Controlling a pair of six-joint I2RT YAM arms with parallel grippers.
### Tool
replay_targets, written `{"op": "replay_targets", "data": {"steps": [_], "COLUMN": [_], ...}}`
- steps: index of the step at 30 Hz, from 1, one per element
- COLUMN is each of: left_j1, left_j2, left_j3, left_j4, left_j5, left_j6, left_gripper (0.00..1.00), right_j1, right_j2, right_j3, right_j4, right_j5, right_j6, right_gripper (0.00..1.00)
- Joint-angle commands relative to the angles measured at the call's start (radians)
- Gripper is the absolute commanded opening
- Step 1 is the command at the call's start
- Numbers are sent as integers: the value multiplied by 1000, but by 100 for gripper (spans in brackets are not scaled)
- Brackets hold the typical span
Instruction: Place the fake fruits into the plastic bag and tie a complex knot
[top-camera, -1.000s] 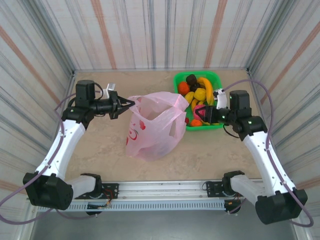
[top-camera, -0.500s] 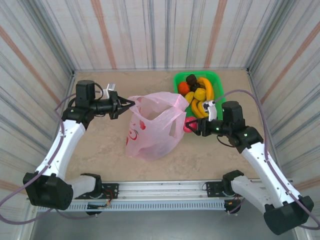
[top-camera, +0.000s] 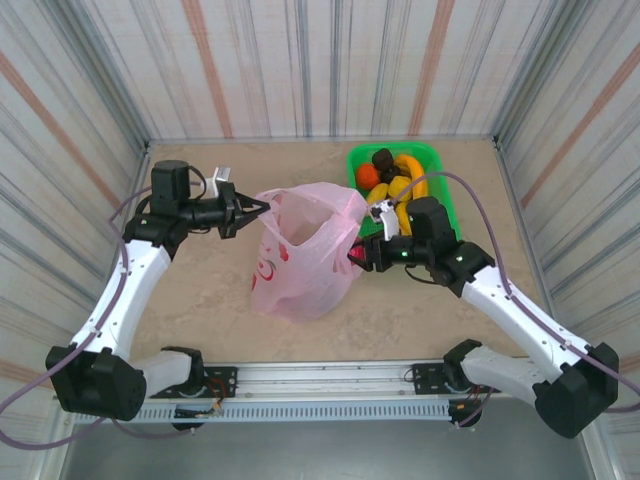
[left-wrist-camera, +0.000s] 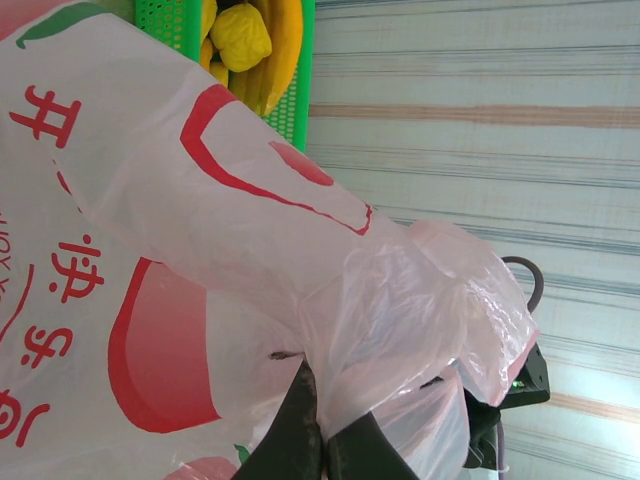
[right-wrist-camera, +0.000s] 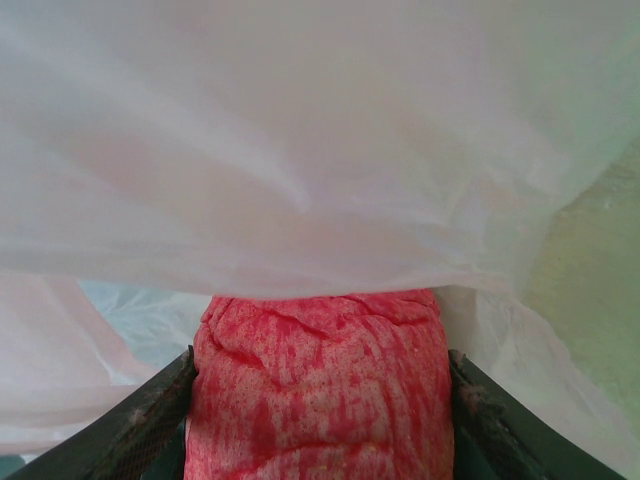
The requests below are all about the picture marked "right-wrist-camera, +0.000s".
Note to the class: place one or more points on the pink printed plastic bag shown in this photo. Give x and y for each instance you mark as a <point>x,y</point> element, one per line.
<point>300,150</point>

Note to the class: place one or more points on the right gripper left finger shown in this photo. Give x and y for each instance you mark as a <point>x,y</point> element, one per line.
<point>125,425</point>

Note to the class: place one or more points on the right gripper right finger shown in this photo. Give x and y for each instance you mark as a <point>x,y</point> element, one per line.
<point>500,440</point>

